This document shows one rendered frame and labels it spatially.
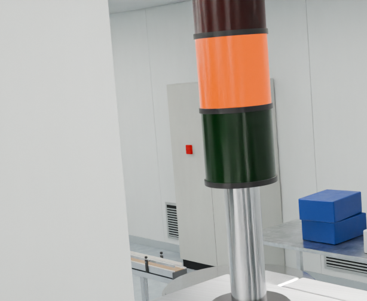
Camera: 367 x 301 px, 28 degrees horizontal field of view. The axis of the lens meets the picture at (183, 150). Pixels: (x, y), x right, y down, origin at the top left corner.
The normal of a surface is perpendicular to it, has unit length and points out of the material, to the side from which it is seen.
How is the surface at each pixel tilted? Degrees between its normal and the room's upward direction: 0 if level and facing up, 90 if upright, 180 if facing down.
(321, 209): 90
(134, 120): 90
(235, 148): 90
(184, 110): 90
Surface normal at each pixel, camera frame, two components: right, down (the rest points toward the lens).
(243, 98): 0.17, 0.11
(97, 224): 0.66, 0.04
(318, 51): -0.75, 0.14
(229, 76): -0.14, 0.13
